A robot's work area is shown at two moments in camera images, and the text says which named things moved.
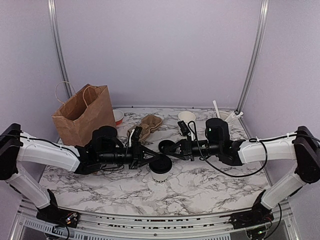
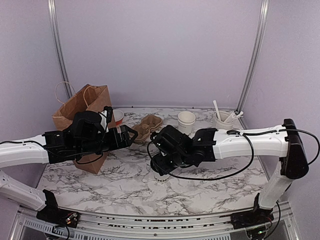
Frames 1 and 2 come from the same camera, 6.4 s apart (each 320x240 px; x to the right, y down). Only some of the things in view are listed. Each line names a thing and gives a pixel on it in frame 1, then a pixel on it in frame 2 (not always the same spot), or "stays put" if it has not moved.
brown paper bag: (76, 121) stays put
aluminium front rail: (30, 224) stays put
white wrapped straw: (215, 103) stays put
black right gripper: (186, 150) to (163, 167)
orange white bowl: (118, 116) stays put
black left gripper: (138, 155) to (116, 140)
